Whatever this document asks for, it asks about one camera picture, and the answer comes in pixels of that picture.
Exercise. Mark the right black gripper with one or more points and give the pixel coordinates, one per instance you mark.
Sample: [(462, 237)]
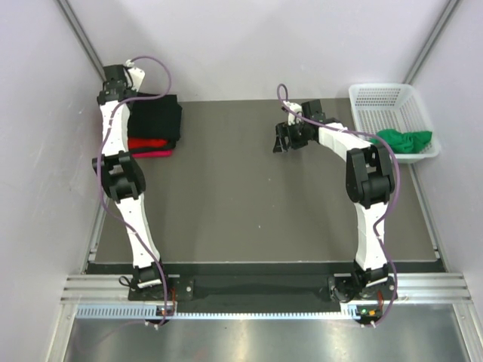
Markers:
[(284, 130)]

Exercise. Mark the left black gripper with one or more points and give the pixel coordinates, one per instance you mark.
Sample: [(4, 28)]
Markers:
[(133, 92)]

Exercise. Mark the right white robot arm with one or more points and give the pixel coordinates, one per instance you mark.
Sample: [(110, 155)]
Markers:
[(369, 183)]

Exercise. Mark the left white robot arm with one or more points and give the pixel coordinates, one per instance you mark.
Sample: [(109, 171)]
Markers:
[(121, 180)]

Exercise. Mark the folded red t shirt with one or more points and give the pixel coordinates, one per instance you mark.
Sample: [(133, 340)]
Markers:
[(140, 143)]

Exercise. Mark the folded pink t shirt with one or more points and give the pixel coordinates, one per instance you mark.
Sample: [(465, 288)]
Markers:
[(153, 154)]

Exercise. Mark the white plastic basket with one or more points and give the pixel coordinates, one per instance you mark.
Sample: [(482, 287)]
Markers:
[(382, 106)]

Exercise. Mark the green crumpled t shirt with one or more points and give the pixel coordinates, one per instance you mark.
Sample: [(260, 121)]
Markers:
[(404, 143)]

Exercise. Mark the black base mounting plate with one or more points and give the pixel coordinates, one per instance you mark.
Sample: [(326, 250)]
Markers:
[(340, 290)]

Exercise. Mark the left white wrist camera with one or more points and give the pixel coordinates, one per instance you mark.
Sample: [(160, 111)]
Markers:
[(138, 73)]

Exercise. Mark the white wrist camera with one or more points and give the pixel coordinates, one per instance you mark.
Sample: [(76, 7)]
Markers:
[(138, 73), (294, 111)]

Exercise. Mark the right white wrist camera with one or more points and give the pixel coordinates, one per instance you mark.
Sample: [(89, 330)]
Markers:
[(294, 111)]

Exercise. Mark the left aluminium corner post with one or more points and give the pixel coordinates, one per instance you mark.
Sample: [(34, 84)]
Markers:
[(80, 34)]

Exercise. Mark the aluminium corner post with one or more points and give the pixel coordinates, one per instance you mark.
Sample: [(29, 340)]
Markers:
[(443, 19), (80, 34)]

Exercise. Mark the aluminium front rail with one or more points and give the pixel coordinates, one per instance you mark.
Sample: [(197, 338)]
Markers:
[(412, 287)]

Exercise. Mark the right aluminium corner post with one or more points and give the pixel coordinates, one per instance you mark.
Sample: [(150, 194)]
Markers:
[(443, 19)]

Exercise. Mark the slotted grey cable duct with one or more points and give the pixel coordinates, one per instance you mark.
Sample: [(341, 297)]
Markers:
[(156, 313)]

